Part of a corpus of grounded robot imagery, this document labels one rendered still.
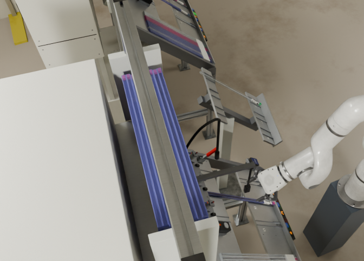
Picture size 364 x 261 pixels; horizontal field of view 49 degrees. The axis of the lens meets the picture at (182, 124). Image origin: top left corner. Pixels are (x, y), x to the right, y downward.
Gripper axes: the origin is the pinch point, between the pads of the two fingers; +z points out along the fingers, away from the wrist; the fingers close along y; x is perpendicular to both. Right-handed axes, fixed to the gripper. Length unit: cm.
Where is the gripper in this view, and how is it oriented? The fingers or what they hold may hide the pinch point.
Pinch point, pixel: (254, 190)
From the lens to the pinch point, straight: 183.3
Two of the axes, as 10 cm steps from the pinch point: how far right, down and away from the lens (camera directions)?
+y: 3.8, 8.3, -4.2
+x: 5.6, 1.5, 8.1
